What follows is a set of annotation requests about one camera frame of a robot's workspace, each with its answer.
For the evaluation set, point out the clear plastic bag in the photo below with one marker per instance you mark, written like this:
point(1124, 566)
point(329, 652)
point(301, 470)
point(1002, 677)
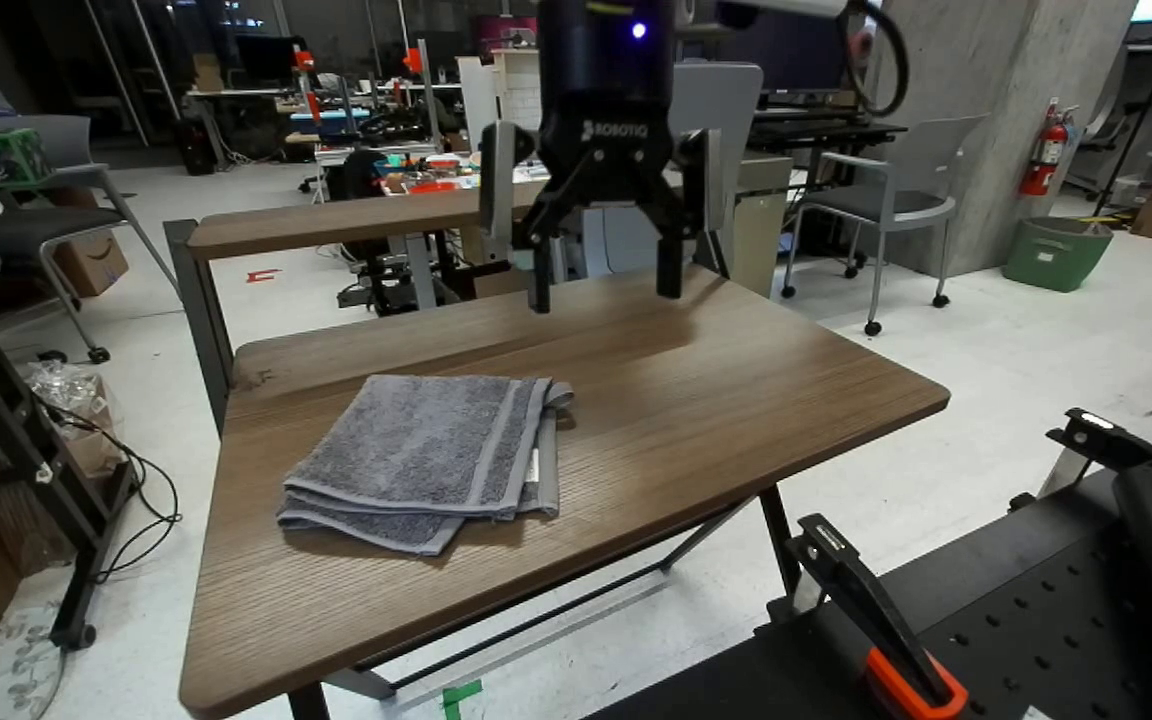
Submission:
point(71, 395)

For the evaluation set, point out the black clamp with orange trigger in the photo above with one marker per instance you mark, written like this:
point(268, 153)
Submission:
point(876, 620)

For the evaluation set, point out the grey chair with metal legs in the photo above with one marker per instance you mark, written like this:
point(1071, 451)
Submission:
point(36, 225)

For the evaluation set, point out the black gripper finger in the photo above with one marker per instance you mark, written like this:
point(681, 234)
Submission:
point(670, 265)
point(541, 280)

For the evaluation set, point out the green plastic bin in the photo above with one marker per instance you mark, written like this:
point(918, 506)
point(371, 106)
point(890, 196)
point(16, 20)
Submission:
point(1054, 255)

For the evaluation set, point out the grey chair on wheels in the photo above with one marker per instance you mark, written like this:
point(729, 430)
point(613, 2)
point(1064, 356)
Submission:
point(886, 200)

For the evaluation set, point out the red fire extinguisher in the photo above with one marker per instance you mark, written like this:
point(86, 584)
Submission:
point(1044, 150)

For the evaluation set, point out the cluttered workbench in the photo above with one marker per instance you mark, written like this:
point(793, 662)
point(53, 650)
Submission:
point(386, 150)

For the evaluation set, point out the black metal rack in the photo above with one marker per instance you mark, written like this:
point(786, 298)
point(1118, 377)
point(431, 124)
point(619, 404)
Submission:
point(6, 420)

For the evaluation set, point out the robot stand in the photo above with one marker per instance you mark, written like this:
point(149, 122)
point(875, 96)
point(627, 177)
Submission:
point(1026, 610)

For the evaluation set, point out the grey chair back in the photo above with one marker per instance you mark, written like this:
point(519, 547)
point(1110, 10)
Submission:
point(721, 100)

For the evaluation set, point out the beige cabinet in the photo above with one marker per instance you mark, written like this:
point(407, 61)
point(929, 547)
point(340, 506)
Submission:
point(764, 225)

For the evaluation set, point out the black desk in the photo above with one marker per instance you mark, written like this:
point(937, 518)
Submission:
point(826, 130)

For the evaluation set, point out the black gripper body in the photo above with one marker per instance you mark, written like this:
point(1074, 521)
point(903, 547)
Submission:
point(604, 90)

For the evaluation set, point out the grey folded towel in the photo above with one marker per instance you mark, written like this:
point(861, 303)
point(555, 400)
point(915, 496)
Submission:
point(416, 450)

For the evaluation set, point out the black clamp with silver bar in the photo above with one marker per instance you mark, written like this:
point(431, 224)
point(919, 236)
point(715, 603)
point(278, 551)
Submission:
point(1101, 438)

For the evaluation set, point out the wooden table with metal legs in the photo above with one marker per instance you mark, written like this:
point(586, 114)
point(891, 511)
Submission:
point(336, 222)

